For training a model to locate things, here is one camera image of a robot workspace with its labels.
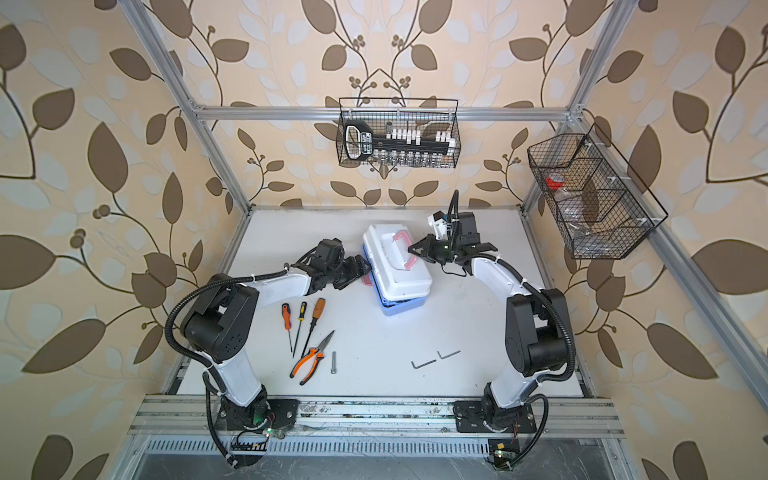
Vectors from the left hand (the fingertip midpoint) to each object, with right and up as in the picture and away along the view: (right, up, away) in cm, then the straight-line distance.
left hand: (369, 268), depth 94 cm
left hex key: (+16, -26, -11) cm, 33 cm away
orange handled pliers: (-13, -24, -10) cm, 29 cm away
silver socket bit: (-9, -26, -11) cm, 29 cm away
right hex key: (+23, -24, -9) cm, 35 cm away
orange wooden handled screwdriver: (-16, -14, -2) cm, 21 cm away
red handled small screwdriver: (-25, -16, -3) cm, 30 cm away
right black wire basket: (+59, +17, -21) cm, 65 cm away
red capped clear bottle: (+52, +25, -13) cm, 59 cm away
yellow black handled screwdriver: (-21, -15, -2) cm, 26 cm away
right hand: (+13, +6, -7) cm, 16 cm away
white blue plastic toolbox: (+10, -2, -10) cm, 14 cm away
